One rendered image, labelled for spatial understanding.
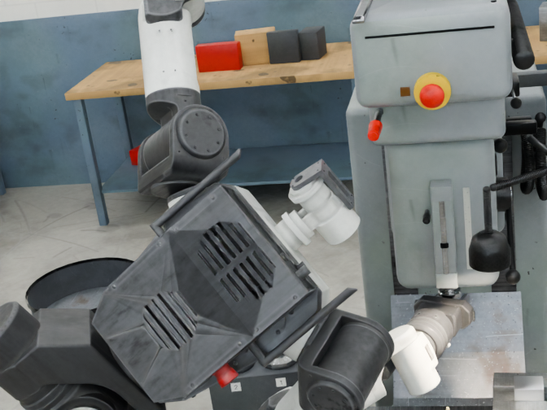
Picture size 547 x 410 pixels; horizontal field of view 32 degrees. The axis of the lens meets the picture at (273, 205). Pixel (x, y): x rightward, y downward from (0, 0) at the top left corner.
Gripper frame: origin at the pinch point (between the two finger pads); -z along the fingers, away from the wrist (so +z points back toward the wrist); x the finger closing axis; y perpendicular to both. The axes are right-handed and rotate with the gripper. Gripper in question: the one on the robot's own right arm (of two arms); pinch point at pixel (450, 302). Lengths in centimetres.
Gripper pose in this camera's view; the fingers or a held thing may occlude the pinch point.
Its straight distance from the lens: 200.1
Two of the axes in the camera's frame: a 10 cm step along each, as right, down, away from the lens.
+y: 1.2, 9.2, 3.6
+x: -8.7, -0.8, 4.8
